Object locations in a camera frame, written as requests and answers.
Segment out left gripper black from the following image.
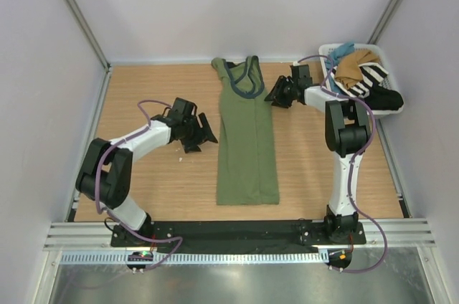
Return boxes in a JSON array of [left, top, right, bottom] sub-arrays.
[[181, 113, 217, 153]]

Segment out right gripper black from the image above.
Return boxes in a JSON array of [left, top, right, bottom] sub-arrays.
[[264, 76, 297, 109]]

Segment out green tank top blue trim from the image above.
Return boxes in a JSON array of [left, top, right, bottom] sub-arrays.
[[211, 56, 280, 206]]

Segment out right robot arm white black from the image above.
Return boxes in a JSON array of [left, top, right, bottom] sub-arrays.
[[265, 65, 372, 244]]

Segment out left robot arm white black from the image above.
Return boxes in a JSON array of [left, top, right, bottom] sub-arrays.
[[75, 98, 218, 247]]

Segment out tan tank top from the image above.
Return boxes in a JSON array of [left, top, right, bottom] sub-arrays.
[[335, 49, 380, 89]]

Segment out black white striped tank top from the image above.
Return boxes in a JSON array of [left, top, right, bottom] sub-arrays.
[[341, 62, 389, 98]]

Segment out white plastic laundry basket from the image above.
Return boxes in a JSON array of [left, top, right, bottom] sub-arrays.
[[318, 42, 404, 118]]

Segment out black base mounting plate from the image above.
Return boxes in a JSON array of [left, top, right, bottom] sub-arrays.
[[109, 220, 367, 255]]

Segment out white slotted cable duct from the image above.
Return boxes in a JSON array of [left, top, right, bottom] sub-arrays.
[[60, 250, 328, 265]]

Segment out left aluminium corner post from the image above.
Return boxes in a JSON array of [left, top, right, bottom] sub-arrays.
[[42, 0, 111, 70]]

